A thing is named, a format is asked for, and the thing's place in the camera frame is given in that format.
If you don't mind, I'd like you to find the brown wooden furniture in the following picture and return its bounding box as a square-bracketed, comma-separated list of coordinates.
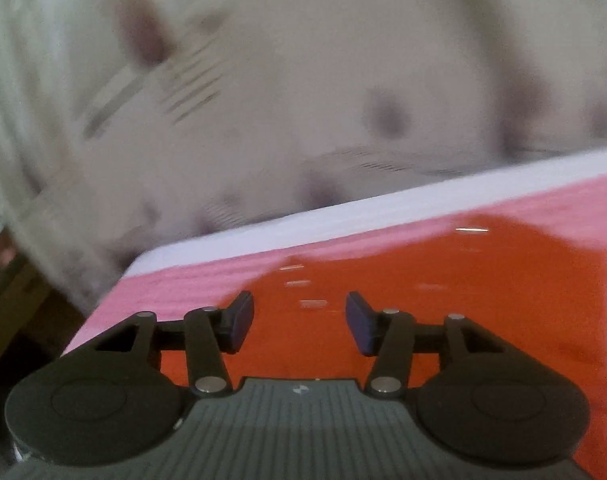
[0, 230, 86, 386]

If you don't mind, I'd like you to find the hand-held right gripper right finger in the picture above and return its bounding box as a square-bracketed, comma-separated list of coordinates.
[345, 290, 523, 399]

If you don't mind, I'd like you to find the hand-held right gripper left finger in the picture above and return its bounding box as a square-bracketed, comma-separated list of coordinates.
[60, 290, 255, 397]

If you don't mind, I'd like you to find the pink checked blanket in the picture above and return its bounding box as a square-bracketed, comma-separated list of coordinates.
[66, 172, 607, 356]

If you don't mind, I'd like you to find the orange knit garment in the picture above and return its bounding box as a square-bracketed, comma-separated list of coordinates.
[158, 214, 607, 480]

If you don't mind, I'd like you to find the beige leaf print curtain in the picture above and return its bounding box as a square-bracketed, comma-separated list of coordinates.
[0, 0, 607, 311]

